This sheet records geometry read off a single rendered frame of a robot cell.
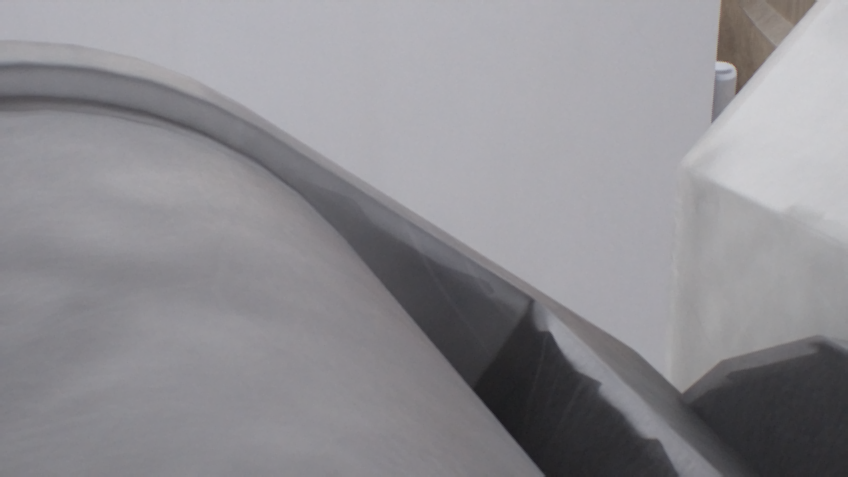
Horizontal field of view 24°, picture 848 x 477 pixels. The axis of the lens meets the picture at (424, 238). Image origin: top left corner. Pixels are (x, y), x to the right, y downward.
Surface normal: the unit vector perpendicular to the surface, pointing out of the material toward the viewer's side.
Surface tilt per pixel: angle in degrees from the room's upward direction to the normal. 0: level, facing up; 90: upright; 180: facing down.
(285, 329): 23
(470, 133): 90
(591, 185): 90
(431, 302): 80
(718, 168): 43
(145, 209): 17
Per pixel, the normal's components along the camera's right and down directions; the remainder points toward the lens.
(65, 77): 0.31, 0.32
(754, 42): -0.98, 0.16
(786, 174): -0.69, -0.60
